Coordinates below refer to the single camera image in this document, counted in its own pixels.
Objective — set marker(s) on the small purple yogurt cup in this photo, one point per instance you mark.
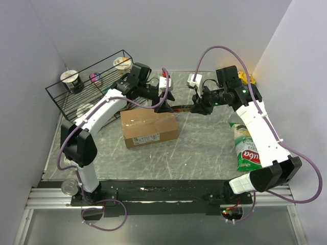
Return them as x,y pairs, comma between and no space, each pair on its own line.
95,78

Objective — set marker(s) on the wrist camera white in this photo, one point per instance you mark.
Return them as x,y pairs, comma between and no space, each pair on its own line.
195,82
165,82

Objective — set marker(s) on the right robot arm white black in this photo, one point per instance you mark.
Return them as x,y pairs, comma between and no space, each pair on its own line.
278,166

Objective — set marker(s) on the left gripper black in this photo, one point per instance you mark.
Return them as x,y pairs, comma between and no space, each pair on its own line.
164,107

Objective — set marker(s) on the green cassava chips bag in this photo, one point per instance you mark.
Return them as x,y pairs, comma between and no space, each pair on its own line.
248,158

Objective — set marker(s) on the orange labelled tin can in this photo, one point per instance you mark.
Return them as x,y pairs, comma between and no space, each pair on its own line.
69,187

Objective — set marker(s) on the yellow lays chips bag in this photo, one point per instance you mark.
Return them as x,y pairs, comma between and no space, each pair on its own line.
242,75

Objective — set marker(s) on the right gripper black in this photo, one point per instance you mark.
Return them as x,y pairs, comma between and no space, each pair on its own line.
199,105

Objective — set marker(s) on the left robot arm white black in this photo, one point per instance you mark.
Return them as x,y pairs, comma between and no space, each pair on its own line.
77,138

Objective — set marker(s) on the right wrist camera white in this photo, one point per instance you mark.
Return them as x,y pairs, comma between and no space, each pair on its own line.
195,82

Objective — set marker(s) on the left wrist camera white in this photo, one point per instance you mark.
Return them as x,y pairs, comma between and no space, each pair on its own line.
165,82

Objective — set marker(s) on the white chobani yogurt cup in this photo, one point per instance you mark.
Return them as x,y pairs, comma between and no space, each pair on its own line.
66,162

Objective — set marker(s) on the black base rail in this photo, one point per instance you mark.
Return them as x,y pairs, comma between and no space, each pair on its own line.
156,197

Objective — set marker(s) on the red black utility knife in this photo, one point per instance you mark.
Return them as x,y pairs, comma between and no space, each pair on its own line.
181,108

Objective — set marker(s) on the dark labelled yogurt cup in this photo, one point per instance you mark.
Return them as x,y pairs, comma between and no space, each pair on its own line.
73,81

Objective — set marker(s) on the black wire rack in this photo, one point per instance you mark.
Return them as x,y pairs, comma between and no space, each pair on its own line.
68,103

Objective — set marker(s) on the brown cardboard express box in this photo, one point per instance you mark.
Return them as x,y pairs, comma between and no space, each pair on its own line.
143,127

